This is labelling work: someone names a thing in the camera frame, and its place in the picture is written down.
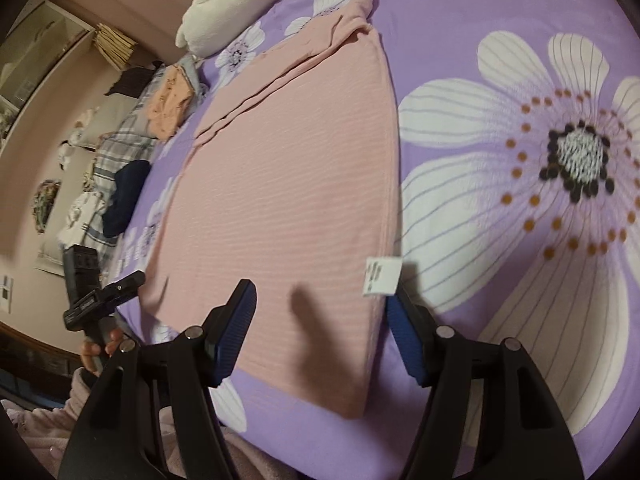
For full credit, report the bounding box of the orange patterned folded garment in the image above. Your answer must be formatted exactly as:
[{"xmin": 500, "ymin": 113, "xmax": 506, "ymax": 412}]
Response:
[{"xmin": 146, "ymin": 65, "xmax": 195, "ymax": 142}]

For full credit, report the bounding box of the yellow striped hanging cloth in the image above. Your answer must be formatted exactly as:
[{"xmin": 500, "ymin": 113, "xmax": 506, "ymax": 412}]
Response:
[{"xmin": 93, "ymin": 23, "xmax": 137, "ymax": 72}]

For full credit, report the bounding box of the dark brown garment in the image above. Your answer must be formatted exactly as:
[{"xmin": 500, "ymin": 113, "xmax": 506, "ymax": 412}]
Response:
[{"xmin": 105, "ymin": 63, "xmax": 164, "ymax": 99}]

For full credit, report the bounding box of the left hand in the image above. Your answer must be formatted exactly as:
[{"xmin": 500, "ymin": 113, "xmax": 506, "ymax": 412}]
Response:
[{"xmin": 79, "ymin": 328, "xmax": 125, "ymax": 376}]

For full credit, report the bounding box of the dark navy garment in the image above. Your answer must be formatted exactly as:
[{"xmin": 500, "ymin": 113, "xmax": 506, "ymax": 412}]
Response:
[{"xmin": 102, "ymin": 159, "xmax": 151, "ymax": 238}]

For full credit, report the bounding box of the pink knit sweater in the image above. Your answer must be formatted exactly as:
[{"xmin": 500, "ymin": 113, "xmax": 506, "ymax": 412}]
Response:
[{"xmin": 140, "ymin": 0, "xmax": 399, "ymax": 418}]

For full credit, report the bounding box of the grey plaid blanket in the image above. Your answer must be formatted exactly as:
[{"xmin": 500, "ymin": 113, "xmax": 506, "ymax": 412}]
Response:
[{"xmin": 39, "ymin": 67, "xmax": 165, "ymax": 268}]

